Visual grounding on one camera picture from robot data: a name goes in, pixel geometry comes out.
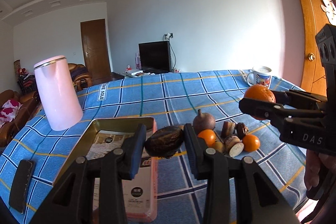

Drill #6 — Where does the purple mangosteen fruit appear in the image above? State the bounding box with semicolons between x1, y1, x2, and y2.
193;109;216;134

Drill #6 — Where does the blue plaid tablecloth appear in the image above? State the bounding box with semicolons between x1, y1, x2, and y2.
1;71;307;223

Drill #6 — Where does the brown date piece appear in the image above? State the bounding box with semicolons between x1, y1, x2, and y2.
221;121;236;139

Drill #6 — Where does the small orange tangerine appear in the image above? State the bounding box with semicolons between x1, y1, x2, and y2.
242;134;261;152
198;129;217;147

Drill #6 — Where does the low tv cabinet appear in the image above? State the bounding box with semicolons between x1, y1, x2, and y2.
111;68;180;79

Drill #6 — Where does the large orange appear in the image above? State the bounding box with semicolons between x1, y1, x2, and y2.
243;84;277;121

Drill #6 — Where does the light wooden near door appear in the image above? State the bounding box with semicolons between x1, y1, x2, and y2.
300;0;335;96

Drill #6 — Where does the brown leather sofa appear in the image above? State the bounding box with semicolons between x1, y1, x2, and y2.
1;90;39;147

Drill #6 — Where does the black smartphone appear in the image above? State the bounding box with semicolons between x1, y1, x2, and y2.
9;160;35;213

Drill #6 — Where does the colourful printed white mug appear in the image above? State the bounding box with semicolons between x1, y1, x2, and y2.
247;66;272;88

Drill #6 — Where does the dark brown far door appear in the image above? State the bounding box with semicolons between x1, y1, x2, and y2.
80;19;111;82

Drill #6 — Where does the black television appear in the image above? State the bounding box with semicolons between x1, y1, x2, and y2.
138;41;172;72

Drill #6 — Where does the brown leather armchair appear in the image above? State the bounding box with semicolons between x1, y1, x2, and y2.
68;63;93;92

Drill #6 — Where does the pink floral cushion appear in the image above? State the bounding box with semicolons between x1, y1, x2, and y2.
0;98;23;127

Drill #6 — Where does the paper leaflet in tin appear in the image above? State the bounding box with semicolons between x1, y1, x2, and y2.
86;130;134;160

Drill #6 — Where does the dark brown chestnut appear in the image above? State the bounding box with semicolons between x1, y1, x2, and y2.
144;126;185;159

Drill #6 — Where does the small yellow kumquat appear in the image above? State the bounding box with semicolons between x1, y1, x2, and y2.
211;141;226;153

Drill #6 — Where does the pink electric kettle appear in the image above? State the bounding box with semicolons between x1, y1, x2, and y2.
34;55;83;131

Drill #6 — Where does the right human hand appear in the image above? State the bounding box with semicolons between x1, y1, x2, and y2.
304;150;336;190

